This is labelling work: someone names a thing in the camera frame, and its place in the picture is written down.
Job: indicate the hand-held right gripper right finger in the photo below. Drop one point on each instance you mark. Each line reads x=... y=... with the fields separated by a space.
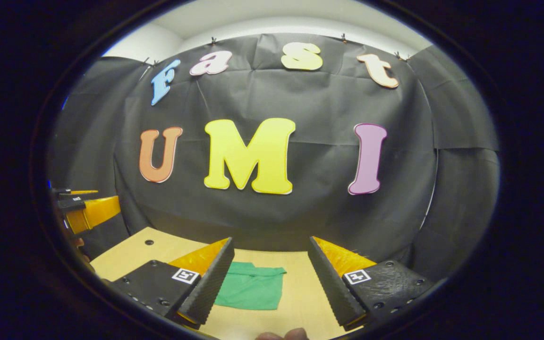
x=331 y=288

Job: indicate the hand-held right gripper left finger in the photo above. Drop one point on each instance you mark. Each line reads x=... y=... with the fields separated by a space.
x=210 y=288

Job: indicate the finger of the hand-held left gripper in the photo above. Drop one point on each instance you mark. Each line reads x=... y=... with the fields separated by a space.
x=71 y=204
x=66 y=193

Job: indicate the green T-shirt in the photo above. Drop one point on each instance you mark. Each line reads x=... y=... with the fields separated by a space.
x=253 y=288

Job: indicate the black backdrop cloth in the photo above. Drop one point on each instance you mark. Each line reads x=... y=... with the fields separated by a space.
x=310 y=212

